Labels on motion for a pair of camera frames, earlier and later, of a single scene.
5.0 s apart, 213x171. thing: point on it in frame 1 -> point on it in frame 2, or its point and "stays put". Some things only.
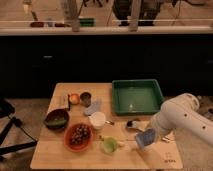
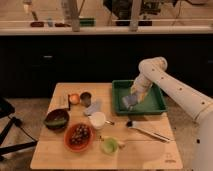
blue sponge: [146, 138] -> [130, 101]
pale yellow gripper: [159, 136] -> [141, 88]
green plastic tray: [132, 97] stays put
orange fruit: [74, 99] stays put
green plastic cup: [110, 145] stays put
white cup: [98, 120] stays put
